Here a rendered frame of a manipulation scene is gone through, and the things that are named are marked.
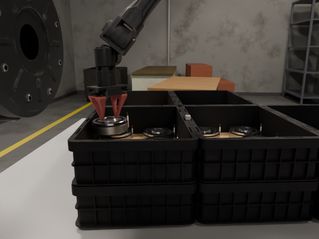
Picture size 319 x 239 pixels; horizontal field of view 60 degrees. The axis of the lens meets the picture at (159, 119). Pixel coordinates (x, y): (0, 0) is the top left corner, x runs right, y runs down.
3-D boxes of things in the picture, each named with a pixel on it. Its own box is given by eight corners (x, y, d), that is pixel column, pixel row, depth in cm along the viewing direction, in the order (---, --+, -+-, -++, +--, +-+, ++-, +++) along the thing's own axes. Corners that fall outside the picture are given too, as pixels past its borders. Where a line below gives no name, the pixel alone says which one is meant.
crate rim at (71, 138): (200, 150, 63) (200, 139, 62) (66, 151, 61) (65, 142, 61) (179, 112, 102) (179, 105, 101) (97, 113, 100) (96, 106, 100)
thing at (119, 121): (123, 125, 77) (123, 123, 77) (88, 126, 77) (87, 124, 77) (129, 117, 87) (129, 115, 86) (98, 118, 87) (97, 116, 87)
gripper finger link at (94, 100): (89, 120, 81) (87, 88, 79) (110, 116, 86) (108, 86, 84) (101, 124, 76) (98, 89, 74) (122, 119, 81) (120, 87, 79)
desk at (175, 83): (218, 125, 424) (220, 77, 406) (212, 159, 294) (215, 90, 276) (172, 123, 441) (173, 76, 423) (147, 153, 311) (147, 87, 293)
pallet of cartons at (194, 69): (224, 96, 689) (226, 63, 669) (235, 108, 551) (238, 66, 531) (184, 96, 698) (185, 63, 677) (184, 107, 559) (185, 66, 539)
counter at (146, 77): (176, 96, 699) (176, 66, 681) (173, 116, 485) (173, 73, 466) (147, 96, 705) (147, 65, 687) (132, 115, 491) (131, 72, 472)
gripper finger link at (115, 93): (96, 118, 83) (93, 87, 81) (117, 114, 87) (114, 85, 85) (108, 122, 78) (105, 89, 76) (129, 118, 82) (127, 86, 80)
